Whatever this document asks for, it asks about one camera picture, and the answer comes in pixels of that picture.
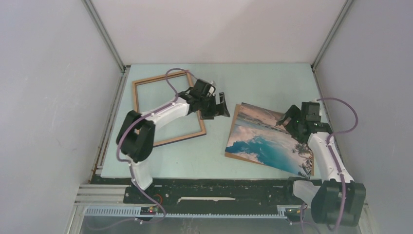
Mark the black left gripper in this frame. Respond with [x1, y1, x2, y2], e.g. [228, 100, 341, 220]
[199, 93, 229, 121]

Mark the wooden picture frame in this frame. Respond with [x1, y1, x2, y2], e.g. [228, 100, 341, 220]
[131, 68, 207, 147]

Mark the ocean sky photo print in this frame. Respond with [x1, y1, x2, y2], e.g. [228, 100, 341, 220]
[225, 103, 314, 177]

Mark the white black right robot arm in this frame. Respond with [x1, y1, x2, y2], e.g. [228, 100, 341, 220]
[277, 100, 366, 231]

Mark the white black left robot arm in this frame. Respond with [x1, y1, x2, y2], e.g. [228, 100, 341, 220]
[116, 79, 230, 203]

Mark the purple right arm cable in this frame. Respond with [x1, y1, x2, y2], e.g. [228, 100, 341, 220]
[300, 97, 359, 233]

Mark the brown frame backing board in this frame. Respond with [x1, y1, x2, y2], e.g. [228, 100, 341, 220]
[224, 104, 315, 177]

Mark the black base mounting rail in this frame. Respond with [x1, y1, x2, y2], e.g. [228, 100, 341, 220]
[123, 177, 303, 216]

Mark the aluminium extrusion base frame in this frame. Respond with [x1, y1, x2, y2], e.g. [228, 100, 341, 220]
[66, 184, 375, 234]

